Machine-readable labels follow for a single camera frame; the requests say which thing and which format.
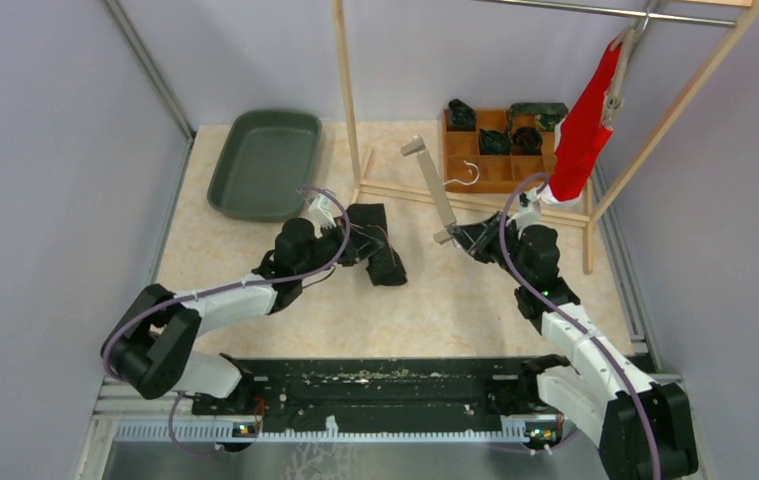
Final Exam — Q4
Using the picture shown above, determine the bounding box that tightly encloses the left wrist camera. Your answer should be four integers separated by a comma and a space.
307, 194, 340, 232

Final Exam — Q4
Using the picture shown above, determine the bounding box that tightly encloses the red underwear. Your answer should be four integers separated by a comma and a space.
539, 40, 621, 206

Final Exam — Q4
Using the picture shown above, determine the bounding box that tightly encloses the dark rolled sock right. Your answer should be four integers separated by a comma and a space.
511, 126, 543, 156

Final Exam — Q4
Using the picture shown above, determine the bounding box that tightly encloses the dark folded sock top-left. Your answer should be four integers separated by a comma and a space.
446, 98, 477, 132

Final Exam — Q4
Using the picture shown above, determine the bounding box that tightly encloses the beige clip hanger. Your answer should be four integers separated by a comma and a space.
601, 2, 651, 129
401, 135, 472, 251

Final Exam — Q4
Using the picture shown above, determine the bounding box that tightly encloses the aluminium front rail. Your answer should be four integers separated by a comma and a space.
94, 383, 581, 448

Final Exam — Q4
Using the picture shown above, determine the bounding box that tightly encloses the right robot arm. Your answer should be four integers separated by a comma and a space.
449, 213, 699, 479

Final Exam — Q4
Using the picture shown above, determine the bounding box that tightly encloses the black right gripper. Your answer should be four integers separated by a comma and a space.
451, 211, 531, 285

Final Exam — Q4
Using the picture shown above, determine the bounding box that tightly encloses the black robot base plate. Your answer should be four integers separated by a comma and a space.
190, 355, 556, 436

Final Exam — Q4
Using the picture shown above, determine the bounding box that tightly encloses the wooden clothes rack frame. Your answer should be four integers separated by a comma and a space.
332, 1, 759, 274

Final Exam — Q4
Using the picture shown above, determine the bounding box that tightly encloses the black striped garment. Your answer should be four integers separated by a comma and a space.
347, 203, 407, 287

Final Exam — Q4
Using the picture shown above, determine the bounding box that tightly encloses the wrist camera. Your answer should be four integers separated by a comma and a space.
507, 191, 542, 233
307, 194, 340, 232

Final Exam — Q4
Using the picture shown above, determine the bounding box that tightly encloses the grey plastic bin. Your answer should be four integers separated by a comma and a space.
207, 109, 322, 223

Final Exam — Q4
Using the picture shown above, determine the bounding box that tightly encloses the dark folded sock middle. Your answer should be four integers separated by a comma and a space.
478, 129, 511, 156

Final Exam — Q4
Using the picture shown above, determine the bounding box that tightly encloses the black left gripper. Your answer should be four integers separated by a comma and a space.
296, 215, 384, 279

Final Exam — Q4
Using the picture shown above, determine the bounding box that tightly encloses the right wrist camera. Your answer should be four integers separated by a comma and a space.
507, 191, 542, 233

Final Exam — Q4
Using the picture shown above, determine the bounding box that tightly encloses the wooden compartment tray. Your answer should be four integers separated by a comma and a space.
441, 107, 560, 194

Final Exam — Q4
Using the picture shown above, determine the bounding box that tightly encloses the camouflage folded cloth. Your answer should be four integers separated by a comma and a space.
509, 102, 569, 132

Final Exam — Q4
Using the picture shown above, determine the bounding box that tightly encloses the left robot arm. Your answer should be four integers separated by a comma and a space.
100, 217, 388, 414

